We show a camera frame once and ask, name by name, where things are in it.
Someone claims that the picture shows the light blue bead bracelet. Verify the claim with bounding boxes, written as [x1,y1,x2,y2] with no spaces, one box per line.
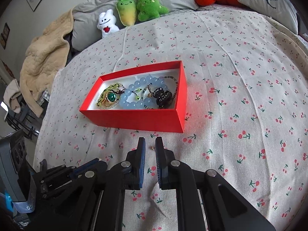
[119,74,170,110]

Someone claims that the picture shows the gold green gem ring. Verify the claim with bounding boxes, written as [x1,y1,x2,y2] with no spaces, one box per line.
[100,90,119,108]

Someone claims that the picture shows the clear bead bracelet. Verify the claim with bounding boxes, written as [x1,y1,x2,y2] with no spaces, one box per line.
[97,83,126,109]

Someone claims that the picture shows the red cardboard box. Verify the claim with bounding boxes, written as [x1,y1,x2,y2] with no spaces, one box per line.
[80,60,187,133]

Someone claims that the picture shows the cherry print bed sheet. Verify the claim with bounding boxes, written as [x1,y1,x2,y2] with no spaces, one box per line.
[33,5,307,230]

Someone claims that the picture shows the beige quilted blanket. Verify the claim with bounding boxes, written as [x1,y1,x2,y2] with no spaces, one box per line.
[19,10,74,117]

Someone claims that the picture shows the white bunny plush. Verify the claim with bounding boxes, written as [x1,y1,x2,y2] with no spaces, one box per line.
[97,9,120,38]

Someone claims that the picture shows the yellow green radish plush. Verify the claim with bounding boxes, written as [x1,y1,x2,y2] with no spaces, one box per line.
[116,0,137,27]

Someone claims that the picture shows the green tree plush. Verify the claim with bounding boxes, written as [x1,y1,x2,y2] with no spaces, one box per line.
[136,0,169,22]

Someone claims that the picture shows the grey pillow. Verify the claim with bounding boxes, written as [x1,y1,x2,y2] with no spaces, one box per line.
[72,0,198,52]

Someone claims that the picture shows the deer print pillow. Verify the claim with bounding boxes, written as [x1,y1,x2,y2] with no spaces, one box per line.
[238,0,298,34]

